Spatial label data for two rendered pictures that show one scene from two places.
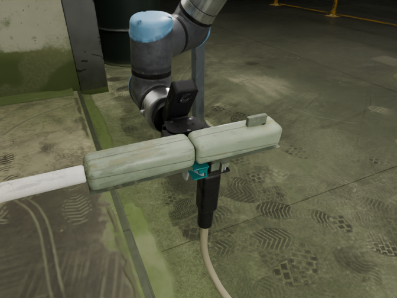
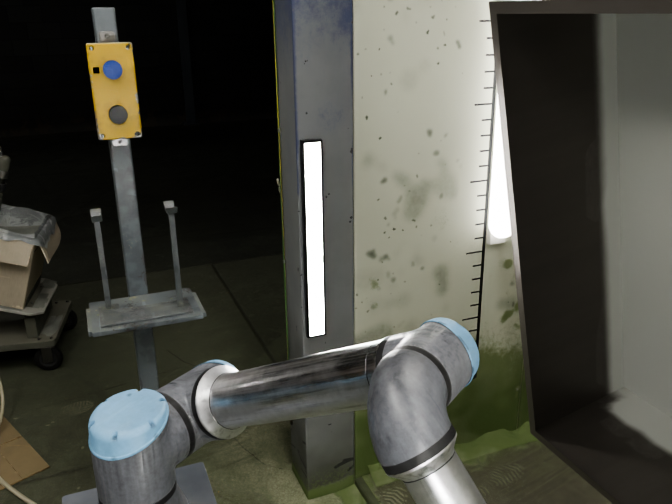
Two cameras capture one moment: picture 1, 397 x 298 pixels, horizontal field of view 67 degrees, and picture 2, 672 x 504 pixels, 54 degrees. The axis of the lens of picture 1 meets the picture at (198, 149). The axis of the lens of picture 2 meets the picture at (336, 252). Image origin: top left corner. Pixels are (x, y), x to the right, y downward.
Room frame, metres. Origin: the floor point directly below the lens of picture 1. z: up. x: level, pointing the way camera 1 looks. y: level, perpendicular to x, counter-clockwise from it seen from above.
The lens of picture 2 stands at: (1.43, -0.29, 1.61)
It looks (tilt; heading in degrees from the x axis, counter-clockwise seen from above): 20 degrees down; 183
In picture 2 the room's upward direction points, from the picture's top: 1 degrees counter-clockwise
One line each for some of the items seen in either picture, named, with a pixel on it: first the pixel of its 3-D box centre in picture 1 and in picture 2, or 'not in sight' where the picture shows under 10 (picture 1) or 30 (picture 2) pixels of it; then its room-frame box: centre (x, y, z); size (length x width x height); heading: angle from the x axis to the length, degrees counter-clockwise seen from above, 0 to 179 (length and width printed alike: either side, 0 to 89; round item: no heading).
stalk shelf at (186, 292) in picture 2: not in sight; (145, 310); (-0.34, -0.97, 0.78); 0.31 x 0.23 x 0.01; 115
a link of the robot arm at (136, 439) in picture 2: not in sight; (135, 444); (0.37, -0.75, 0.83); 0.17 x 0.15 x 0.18; 150
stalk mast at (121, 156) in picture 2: not in sight; (136, 282); (-0.47, -1.04, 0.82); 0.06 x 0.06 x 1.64; 25
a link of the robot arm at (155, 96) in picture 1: (163, 111); not in sight; (0.60, 0.08, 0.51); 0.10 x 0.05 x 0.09; 115
